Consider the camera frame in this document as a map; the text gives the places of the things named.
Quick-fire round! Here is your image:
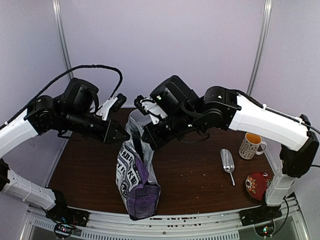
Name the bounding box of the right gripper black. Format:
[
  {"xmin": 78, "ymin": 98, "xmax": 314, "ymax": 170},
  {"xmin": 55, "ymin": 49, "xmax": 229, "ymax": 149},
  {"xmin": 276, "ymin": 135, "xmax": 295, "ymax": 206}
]
[{"xmin": 142, "ymin": 107, "xmax": 200, "ymax": 149}]

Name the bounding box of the purple puppy food bag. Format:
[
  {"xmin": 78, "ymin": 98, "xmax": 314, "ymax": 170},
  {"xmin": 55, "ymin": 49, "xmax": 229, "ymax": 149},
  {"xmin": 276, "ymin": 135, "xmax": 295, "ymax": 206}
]
[{"xmin": 115, "ymin": 109, "xmax": 161, "ymax": 221}]

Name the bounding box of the metal food scoop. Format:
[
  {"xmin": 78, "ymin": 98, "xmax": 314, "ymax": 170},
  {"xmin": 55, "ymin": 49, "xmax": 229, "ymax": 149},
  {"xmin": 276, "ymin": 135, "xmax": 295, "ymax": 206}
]
[{"xmin": 220, "ymin": 148, "xmax": 236, "ymax": 187}]

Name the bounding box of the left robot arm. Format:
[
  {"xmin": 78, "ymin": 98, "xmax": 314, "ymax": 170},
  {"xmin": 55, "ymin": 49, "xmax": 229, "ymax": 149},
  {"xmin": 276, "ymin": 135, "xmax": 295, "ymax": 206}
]
[{"xmin": 0, "ymin": 78, "xmax": 129, "ymax": 222}]

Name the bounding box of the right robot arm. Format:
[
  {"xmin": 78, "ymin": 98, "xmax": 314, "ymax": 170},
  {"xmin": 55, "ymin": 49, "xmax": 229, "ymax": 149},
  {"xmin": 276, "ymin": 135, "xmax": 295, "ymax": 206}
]
[{"xmin": 135, "ymin": 75, "xmax": 320, "ymax": 221}]

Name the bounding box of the patterned mug yellow inside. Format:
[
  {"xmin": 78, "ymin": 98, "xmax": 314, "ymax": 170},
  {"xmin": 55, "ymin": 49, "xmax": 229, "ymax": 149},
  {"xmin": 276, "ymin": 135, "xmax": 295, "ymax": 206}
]
[{"xmin": 238, "ymin": 132, "xmax": 267, "ymax": 160}]

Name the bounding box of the red floral plate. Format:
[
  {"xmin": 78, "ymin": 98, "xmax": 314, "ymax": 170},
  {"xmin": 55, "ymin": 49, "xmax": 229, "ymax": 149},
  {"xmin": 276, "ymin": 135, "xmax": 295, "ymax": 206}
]
[{"xmin": 245, "ymin": 171, "xmax": 273, "ymax": 201}]

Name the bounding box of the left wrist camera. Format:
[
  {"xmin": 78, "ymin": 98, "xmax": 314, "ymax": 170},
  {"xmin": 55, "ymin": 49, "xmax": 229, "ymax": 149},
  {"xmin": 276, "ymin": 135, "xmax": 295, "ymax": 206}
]
[{"xmin": 95, "ymin": 93, "xmax": 127, "ymax": 121}]

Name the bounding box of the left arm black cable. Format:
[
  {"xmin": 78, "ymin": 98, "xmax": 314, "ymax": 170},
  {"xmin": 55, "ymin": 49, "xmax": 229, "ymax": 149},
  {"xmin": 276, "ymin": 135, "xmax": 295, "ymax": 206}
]
[{"xmin": 0, "ymin": 64, "xmax": 124, "ymax": 131}]

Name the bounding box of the aluminium front rail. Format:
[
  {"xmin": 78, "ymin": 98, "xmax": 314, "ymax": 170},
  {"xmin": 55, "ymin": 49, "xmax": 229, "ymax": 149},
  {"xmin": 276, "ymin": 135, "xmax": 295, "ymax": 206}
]
[{"xmin": 32, "ymin": 197, "xmax": 308, "ymax": 240}]

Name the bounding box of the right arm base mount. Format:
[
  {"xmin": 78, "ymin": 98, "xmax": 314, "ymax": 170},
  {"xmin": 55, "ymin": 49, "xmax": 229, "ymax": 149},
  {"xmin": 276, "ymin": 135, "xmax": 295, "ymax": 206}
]
[{"xmin": 239, "ymin": 205, "xmax": 282, "ymax": 238}]

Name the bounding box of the left aluminium frame post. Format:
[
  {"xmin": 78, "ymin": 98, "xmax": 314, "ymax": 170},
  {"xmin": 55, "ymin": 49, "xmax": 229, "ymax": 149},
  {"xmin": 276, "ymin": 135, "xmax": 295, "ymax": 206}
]
[{"xmin": 52, "ymin": 0, "xmax": 72, "ymax": 70}]

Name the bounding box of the aluminium frame post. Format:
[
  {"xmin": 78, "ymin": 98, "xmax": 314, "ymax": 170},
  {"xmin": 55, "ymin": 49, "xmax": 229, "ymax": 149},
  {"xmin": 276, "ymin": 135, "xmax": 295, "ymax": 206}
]
[
  {"xmin": 246, "ymin": 0, "xmax": 273, "ymax": 96},
  {"xmin": 52, "ymin": 0, "xmax": 72, "ymax": 70}
]

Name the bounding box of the right aluminium frame post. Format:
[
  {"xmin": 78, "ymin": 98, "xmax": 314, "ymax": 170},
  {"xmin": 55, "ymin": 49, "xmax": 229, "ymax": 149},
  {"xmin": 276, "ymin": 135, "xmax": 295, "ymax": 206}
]
[{"xmin": 246, "ymin": 0, "xmax": 273, "ymax": 96}]

